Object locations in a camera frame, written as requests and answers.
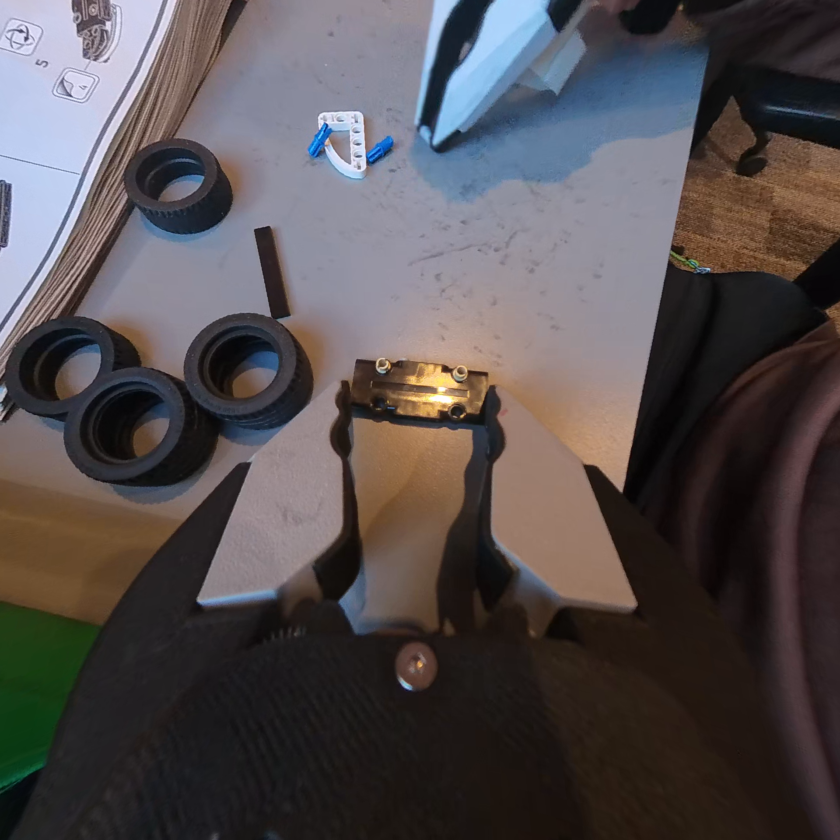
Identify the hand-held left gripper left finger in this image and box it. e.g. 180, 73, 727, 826
197, 379, 365, 605

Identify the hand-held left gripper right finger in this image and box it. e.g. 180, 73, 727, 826
445, 386, 639, 636

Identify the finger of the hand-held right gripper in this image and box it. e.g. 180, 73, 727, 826
415, 0, 483, 137
430, 0, 589, 153

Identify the black toy brick assembly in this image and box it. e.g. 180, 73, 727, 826
348, 357, 492, 429

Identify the grey desk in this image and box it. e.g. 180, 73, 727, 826
0, 0, 713, 624

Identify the white curved toy beam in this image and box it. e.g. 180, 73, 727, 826
318, 110, 370, 181

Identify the black rubber toy tire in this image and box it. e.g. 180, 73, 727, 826
123, 139, 234, 236
5, 316, 142, 421
63, 367, 221, 488
184, 312, 315, 431

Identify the person's dark clothing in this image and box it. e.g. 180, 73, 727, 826
623, 262, 840, 840

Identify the black flat toy bar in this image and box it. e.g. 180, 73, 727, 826
254, 226, 291, 320

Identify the black office chair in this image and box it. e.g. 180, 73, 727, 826
686, 0, 840, 178

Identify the green box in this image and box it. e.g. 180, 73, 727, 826
0, 600, 106, 791

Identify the thick instruction booklet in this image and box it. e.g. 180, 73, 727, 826
0, 0, 231, 421

